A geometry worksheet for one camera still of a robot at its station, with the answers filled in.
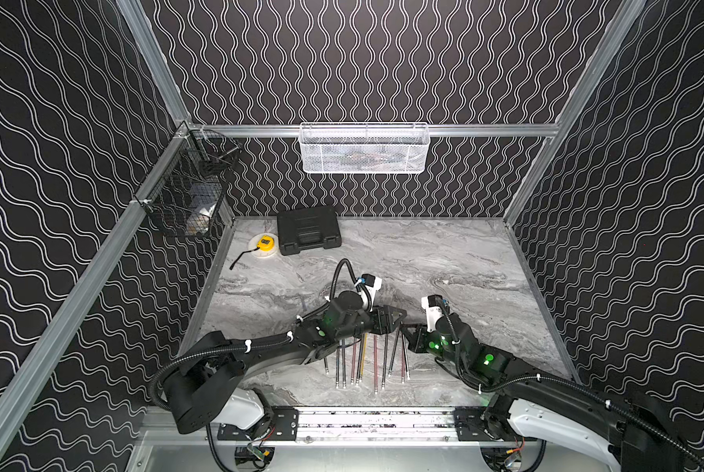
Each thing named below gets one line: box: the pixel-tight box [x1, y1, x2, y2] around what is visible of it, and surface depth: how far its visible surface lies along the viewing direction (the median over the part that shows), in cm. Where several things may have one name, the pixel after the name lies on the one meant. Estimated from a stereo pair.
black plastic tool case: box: [277, 206, 343, 256], surface depth 112 cm
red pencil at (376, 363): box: [373, 335, 379, 395], surface depth 87 cm
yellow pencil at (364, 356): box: [358, 332, 369, 382], surface depth 87 cm
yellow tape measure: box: [229, 235, 275, 271], surface depth 112 cm
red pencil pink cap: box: [350, 344, 357, 386], surface depth 86 cm
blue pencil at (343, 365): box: [342, 339, 347, 389], surface depth 85 cm
